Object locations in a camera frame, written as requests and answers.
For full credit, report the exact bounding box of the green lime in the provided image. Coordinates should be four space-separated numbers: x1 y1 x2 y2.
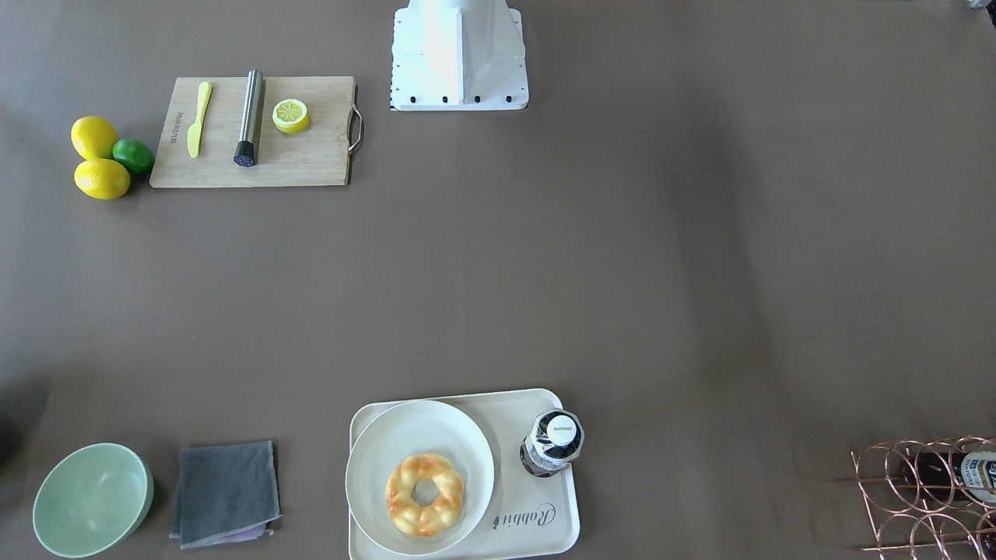
111 138 154 175

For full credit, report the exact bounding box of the wooden cutting board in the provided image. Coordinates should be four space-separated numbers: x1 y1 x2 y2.
149 75 357 189

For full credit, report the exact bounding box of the green bowl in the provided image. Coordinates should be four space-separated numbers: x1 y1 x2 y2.
32 443 154 558

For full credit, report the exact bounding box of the yellow twisted donut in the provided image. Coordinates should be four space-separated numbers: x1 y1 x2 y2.
385 453 464 537

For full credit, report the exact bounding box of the yellow lemon near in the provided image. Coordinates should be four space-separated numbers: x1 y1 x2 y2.
74 159 132 201

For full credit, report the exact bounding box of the yellow lemon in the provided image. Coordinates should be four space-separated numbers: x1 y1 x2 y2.
74 159 132 201
70 116 120 160

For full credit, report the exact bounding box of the cream rabbit tray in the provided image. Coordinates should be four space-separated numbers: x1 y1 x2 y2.
346 387 580 559

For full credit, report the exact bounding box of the grey folded cloth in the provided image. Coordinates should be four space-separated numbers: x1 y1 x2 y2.
170 439 282 549

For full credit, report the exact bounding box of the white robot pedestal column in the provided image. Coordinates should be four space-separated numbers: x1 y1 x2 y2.
389 1 530 111

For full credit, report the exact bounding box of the yellow lemon far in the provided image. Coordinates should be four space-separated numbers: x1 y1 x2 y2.
70 116 120 160

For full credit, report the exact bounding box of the tea bottle in rack upper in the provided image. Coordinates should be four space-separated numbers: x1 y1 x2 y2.
901 451 995 506

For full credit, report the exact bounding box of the steel muddler black tip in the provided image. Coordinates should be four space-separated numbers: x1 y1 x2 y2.
233 68 265 167

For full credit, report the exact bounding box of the copper wire bottle rack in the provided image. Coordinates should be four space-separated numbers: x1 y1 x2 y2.
850 436 995 559

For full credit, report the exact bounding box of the yellow plastic knife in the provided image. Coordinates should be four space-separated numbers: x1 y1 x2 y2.
186 81 213 159

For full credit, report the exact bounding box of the dark tea bottle on tray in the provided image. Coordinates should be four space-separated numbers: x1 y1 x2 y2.
520 408 584 478

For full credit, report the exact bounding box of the white round plate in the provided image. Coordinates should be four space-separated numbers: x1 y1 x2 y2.
345 400 495 557

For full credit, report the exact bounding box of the half lemon slice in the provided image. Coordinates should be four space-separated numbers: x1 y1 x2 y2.
272 99 310 134

